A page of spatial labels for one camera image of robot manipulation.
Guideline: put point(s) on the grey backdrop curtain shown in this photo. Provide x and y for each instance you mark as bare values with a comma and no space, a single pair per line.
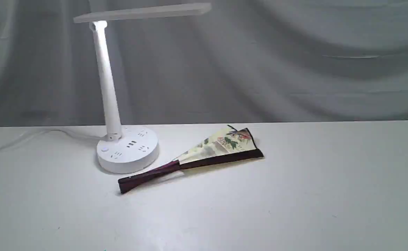
244,61

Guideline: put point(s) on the painted paper folding fan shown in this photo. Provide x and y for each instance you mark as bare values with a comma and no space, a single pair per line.
225,146

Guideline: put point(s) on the white desk lamp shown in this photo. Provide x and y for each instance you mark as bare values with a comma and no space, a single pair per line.
126,149

